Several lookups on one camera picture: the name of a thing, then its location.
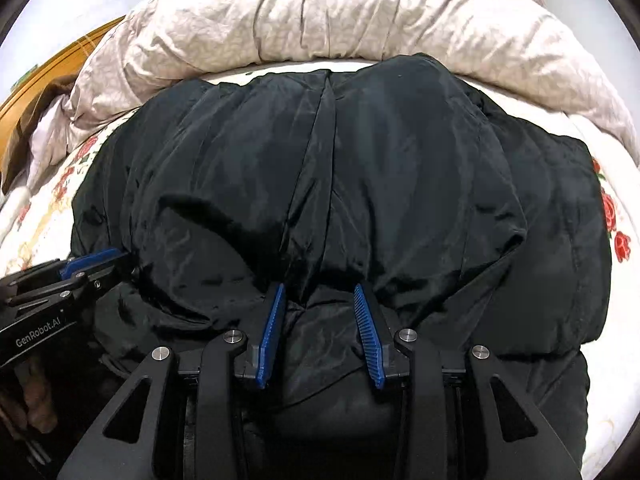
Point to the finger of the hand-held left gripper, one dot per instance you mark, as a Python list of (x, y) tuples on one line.
[(92, 261), (100, 277)]

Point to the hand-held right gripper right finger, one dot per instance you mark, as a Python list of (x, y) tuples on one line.
[(367, 335)]

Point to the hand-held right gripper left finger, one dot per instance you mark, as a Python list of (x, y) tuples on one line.
[(272, 335)]

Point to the black puffer jacket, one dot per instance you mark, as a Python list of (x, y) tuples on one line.
[(350, 185)]

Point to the person's left hand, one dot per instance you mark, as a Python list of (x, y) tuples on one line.
[(35, 395)]

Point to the brown fleece cloth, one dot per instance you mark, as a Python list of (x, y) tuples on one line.
[(30, 120)]

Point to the wooden headboard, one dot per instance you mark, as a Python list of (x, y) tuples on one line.
[(45, 75)]

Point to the rose print blanket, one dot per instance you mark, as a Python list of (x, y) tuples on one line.
[(617, 340)]

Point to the pink patterned duvet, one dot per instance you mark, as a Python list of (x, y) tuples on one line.
[(325, 15)]

